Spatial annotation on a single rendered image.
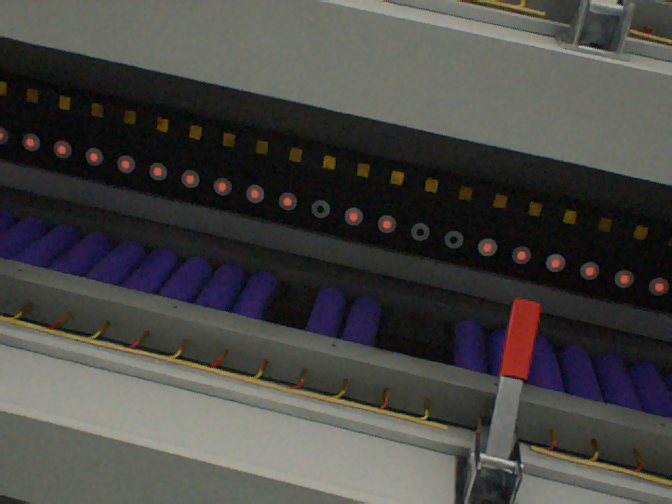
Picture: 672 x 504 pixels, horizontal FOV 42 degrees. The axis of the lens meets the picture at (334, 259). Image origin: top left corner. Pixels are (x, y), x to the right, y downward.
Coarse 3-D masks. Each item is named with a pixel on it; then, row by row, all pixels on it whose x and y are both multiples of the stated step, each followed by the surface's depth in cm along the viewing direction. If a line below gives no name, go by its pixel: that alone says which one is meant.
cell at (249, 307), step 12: (252, 276) 52; (264, 276) 51; (252, 288) 50; (264, 288) 50; (276, 288) 52; (240, 300) 48; (252, 300) 48; (264, 300) 49; (240, 312) 46; (252, 312) 47; (264, 312) 48
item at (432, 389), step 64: (0, 320) 43; (64, 320) 44; (128, 320) 44; (192, 320) 44; (256, 320) 45; (256, 384) 42; (320, 384) 44; (384, 384) 43; (448, 384) 43; (576, 448) 43; (640, 448) 43
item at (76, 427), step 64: (64, 192) 55; (128, 192) 54; (320, 256) 54; (384, 256) 53; (576, 320) 53; (640, 320) 52; (0, 384) 40; (64, 384) 41; (128, 384) 42; (0, 448) 39; (64, 448) 38; (128, 448) 38; (192, 448) 38; (256, 448) 39; (320, 448) 40; (384, 448) 41
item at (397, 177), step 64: (64, 128) 54; (128, 128) 54; (192, 128) 53; (192, 192) 54; (320, 192) 53; (384, 192) 53; (448, 192) 52; (512, 192) 52; (448, 256) 53; (576, 256) 52; (640, 256) 52
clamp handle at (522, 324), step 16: (512, 304) 40; (528, 304) 39; (512, 320) 39; (528, 320) 39; (512, 336) 39; (528, 336) 39; (512, 352) 39; (528, 352) 39; (512, 368) 39; (528, 368) 39; (512, 384) 39; (496, 400) 39; (512, 400) 39; (496, 416) 38; (512, 416) 38; (496, 432) 38; (512, 432) 38; (496, 448) 38
